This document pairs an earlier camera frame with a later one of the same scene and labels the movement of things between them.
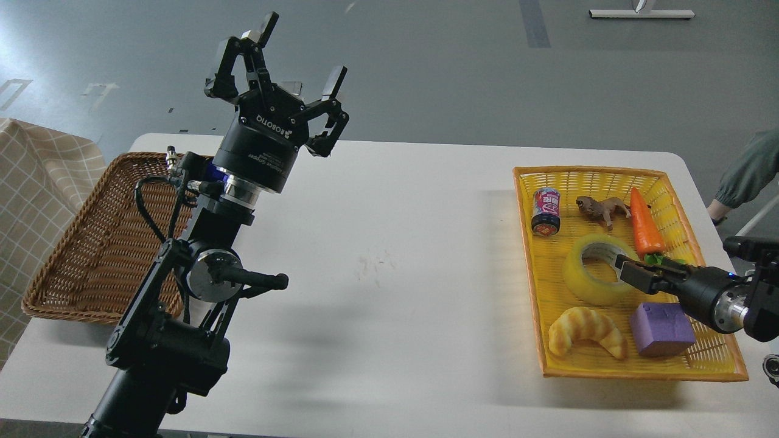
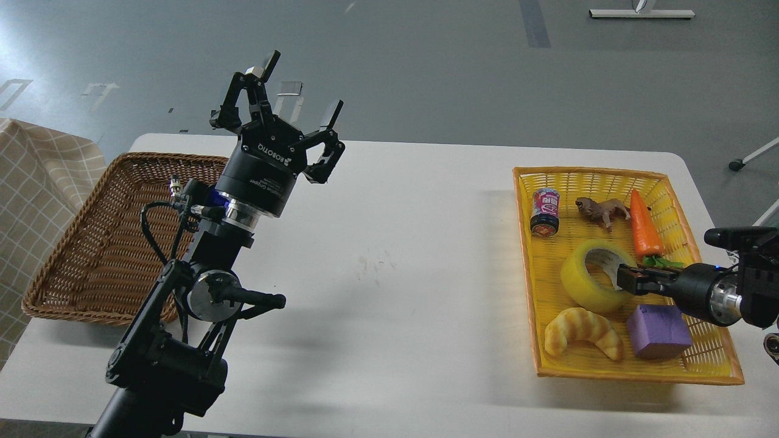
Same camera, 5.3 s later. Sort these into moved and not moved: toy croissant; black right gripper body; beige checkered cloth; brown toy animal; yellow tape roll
Moved: yellow tape roll
Not moved: brown toy animal; beige checkered cloth; toy croissant; black right gripper body
